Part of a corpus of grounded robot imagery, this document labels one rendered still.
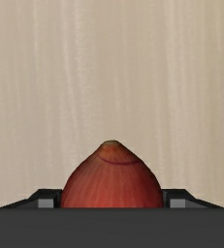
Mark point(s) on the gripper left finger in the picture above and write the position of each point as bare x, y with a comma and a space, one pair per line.
45, 197

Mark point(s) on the red onion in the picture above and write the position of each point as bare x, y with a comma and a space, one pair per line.
112, 180

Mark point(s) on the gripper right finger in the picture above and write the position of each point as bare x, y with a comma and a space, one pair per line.
178, 197

